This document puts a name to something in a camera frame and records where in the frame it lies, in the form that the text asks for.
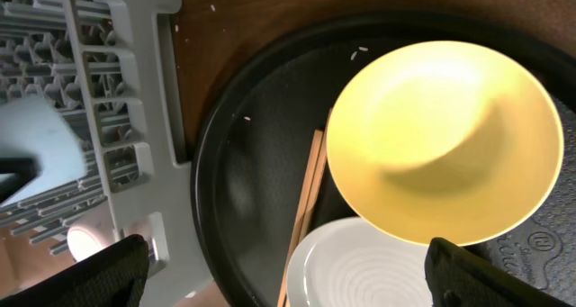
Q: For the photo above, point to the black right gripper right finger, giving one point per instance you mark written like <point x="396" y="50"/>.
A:
<point x="457" y="278"/>

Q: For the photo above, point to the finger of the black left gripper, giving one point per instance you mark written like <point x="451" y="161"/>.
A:
<point x="16" y="173"/>

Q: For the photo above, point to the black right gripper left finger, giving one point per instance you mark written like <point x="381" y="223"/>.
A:
<point x="114" y="277"/>

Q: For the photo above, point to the blue plastic cup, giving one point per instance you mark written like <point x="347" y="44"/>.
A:
<point x="32" y="128"/>

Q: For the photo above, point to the yellow bowl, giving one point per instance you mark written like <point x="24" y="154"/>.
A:
<point x="445" y="139"/>

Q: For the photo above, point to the pink plastic cup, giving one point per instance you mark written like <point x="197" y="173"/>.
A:
<point x="95" y="231"/>

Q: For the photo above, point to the grey dishwasher rack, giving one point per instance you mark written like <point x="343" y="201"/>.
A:
<point x="108" y="68"/>

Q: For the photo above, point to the grey round plate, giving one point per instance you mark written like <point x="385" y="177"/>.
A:
<point x="349" y="263"/>

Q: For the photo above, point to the wooden chopstick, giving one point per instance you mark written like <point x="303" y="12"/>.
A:
<point x="301" y="209"/>
<point x="313" y="195"/>

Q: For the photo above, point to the black round tray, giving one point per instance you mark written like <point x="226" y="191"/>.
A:
<point x="251" y="155"/>

